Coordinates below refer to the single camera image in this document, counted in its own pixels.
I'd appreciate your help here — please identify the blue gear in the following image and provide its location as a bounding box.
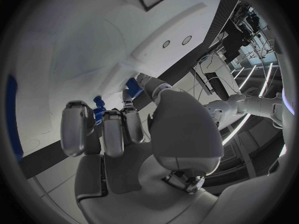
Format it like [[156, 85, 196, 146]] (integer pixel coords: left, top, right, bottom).
[[93, 107, 108, 126]]

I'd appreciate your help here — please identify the blue peg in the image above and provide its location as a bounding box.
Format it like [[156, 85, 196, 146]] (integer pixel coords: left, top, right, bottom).
[[93, 96, 107, 109]]

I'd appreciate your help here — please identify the workshop desk with equipment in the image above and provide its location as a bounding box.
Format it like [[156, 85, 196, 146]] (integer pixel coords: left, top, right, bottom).
[[210, 0, 277, 64]]

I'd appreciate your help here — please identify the white cable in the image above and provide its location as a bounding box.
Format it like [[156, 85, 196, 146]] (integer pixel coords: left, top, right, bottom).
[[193, 54, 246, 102]]

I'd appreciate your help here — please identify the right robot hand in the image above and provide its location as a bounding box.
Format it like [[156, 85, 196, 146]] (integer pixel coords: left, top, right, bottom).
[[60, 73, 225, 224]]

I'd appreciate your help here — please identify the blue block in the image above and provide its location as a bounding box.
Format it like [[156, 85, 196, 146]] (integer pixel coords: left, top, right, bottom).
[[126, 78, 145, 99]]

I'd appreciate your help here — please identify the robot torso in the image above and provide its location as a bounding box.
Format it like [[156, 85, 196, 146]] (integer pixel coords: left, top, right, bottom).
[[272, 39, 298, 159]]

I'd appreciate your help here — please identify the white task board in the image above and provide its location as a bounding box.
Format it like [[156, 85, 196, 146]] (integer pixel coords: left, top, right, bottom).
[[13, 0, 226, 158]]

